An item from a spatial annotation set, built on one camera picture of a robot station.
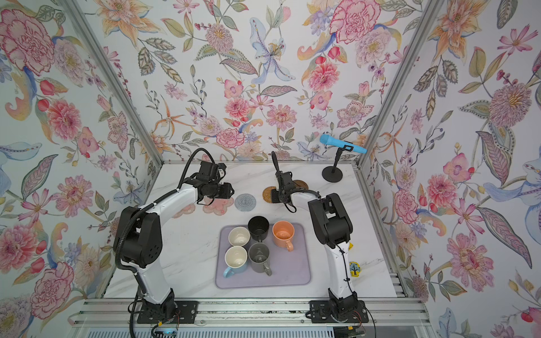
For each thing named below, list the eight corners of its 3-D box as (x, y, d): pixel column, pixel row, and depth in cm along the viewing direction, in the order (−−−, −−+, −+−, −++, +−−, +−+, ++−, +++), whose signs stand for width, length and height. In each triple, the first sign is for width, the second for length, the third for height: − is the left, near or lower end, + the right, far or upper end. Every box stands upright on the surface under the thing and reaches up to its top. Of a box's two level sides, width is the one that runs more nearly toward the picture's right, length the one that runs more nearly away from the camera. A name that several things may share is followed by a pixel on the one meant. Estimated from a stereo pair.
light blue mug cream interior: (226, 281, 82) (221, 274, 74) (229, 255, 89) (225, 245, 81) (248, 281, 82) (245, 274, 74) (249, 255, 89) (247, 245, 81)
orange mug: (272, 255, 88) (272, 246, 81) (272, 230, 95) (272, 220, 89) (294, 255, 88) (296, 246, 81) (292, 230, 95) (294, 220, 89)
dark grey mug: (249, 277, 82) (247, 269, 75) (251, 250, 89) (249, 240, 81) (271, 277, 82) (271, 269, 75) (271, 250, 89) (271, 240, 82)
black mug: (244, 240, 94) (242, 229, 85) (255, 224, 99) (253, 212, 90) (261, 248, 91) (260, 238, 83) (271, 231, 96) (271, 220, 88)
